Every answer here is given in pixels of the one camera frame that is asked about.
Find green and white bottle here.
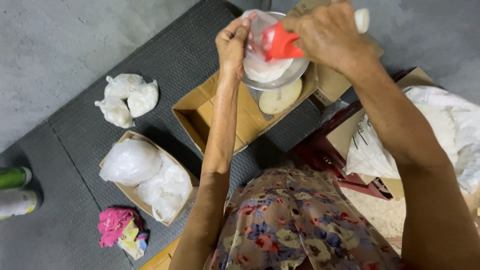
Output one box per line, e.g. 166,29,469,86
0,167,33,190

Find round metal bowl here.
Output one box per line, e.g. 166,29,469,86
240,11,310,91

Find person's left hand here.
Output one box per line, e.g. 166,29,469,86
215,11,258,82

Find pink and yellow cloth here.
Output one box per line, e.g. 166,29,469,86
97,206,150,260

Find open cardboard box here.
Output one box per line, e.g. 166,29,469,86
172,62,320,155

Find yellow wooden board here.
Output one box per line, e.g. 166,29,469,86
138,236,181,270

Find white bottle with green band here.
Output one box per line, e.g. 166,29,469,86
0,189,40,220

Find red scoop with white handle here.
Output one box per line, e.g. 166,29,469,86
261,8,370,62

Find filled tied white bag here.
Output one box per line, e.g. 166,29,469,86
127,79,160,119
104,73,145,100
94,96,134,129

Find clear plastic bag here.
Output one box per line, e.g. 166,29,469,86
241,9,297,83

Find large white sack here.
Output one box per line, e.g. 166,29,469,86
345,85,480,194

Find bundle of clear plastic bags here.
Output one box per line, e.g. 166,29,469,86
134,153,193,223
99,138,163,187

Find kitchen scale with cream dial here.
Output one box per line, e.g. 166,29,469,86
257,78,303,121

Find person's floral clothing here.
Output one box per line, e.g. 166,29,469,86
209,166,407,270

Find large black rubber mat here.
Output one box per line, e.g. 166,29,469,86
48,0,323,259

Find cardboard box with sack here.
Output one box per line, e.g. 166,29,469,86
325,67,436,200

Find person's right hand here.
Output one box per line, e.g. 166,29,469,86
281,1,380,76

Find red plastic stool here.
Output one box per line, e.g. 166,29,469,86
292,67,393,201

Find small cardboard box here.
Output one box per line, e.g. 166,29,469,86
99,130,200,227

